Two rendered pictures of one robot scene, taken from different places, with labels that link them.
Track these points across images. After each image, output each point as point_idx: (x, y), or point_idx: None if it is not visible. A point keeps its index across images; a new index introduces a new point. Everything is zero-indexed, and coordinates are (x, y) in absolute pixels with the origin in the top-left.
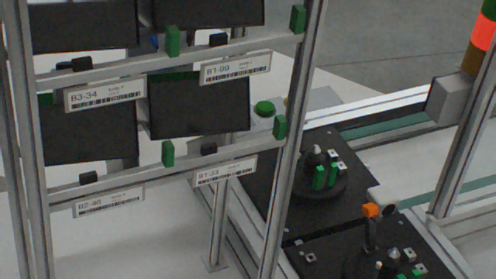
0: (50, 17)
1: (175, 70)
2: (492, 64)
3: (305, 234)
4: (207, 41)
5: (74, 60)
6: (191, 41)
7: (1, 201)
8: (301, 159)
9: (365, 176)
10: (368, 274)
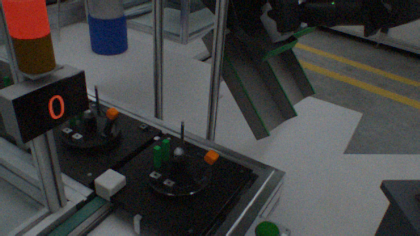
0: None
1: (378, 228)
2: None
3: (155, 141)
4: None
5: None
6: (269, 13)
7: (338, 142)
8: (191, 176)
9: (133, 200)
10: (102, 124)
